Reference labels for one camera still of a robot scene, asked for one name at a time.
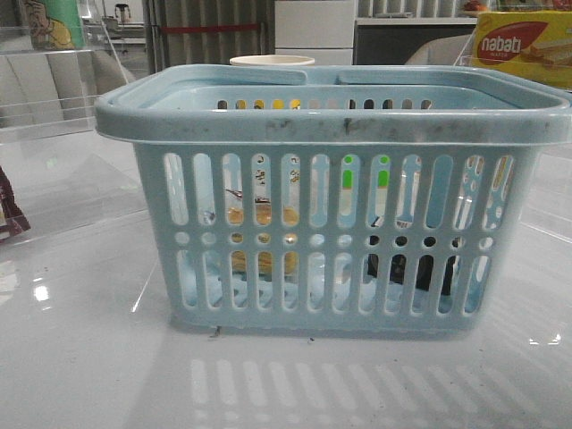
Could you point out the packaged bread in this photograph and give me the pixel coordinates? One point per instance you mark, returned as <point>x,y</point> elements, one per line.
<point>263,214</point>

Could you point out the dark tissue pack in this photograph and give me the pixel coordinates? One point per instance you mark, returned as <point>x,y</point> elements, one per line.
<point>408,255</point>

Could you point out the light blue plastic basket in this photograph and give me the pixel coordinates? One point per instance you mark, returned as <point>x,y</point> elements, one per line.
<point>450,146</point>

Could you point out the white paper cup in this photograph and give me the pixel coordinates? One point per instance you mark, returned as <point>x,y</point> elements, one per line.
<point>272,60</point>

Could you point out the white cabinet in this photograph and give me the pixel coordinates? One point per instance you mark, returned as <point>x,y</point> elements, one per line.
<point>322,30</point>

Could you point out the clear acrylic shelf left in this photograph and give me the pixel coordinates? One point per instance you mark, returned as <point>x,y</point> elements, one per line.
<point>64,175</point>

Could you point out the dark red snack packet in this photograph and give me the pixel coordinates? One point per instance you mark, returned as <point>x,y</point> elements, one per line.
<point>13,220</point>

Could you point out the green and yellow snack bag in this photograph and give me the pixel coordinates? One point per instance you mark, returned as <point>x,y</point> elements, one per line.
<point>54,24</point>

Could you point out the yellow nabati wafer box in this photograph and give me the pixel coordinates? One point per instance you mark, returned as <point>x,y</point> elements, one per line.
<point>542,26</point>

